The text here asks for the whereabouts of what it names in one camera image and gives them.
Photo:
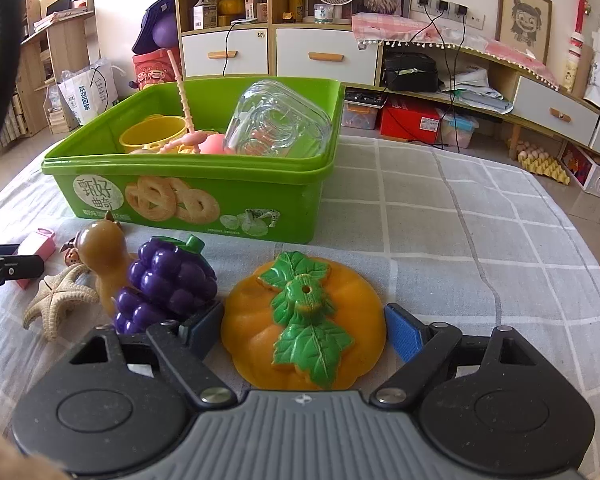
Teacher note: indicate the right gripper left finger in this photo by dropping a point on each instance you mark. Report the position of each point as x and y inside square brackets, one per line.
[181, 349]

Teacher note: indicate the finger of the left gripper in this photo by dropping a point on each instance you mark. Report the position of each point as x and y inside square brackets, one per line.
[15, 267]

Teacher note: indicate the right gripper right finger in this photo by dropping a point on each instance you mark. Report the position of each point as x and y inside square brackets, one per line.
[425, 350]

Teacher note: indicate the pink toy card box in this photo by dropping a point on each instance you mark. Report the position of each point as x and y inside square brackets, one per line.
[31, 254]

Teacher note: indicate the orange toy pumpkin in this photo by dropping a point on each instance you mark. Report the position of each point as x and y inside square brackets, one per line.
[303, 323]

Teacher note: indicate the clear glass jar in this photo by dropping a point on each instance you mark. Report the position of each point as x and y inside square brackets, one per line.
[272, 120]

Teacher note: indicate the beige starfish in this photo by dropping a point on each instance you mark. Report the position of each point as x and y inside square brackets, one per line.
[57, 295]

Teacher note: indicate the purple toy grapes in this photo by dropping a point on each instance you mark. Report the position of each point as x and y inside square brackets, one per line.
[169, 280]

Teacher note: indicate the small orange toy figure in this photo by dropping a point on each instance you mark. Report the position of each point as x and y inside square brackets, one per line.
[69, 253]

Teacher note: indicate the brown toy gourd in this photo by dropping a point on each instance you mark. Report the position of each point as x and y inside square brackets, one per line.
[102, 248]

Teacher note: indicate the grey checked table cloth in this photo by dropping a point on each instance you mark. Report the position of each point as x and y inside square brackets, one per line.
[448, 237]

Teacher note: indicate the green plastic storage box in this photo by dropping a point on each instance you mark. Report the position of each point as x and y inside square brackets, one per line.
[267, 198]

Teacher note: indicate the white paper shopping bag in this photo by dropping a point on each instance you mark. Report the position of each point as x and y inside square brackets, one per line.
[89, 92]

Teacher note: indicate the yellow toy pot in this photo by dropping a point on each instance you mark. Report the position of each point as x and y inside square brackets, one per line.
[154, 130]

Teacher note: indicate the pink toy pig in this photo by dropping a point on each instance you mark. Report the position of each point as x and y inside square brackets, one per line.
[207, 142]

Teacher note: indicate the pink toy stick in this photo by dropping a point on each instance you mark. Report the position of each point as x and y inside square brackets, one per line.
[173, 144]

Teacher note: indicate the yellow egg tray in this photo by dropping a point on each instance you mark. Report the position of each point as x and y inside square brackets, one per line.
[537, 161]

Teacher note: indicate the red cardboard box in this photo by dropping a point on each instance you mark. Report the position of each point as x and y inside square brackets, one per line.
[409, 120]

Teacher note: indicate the red printed bin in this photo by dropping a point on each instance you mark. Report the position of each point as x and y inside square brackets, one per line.
[154, 68]

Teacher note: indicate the low wooden tv cabinet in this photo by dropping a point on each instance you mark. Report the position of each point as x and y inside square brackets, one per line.
[442, 64]

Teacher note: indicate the black bag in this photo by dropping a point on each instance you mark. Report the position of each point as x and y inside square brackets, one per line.
[411, 71]

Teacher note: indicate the pink table runner cloth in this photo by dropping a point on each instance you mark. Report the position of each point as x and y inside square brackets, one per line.
[394, 31]

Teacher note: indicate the wooden shelf cabinet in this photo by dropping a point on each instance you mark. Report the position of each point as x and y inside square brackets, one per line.
[220, 38]

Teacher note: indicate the framed cartoon girl picture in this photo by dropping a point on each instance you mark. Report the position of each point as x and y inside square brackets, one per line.
[525, 26]

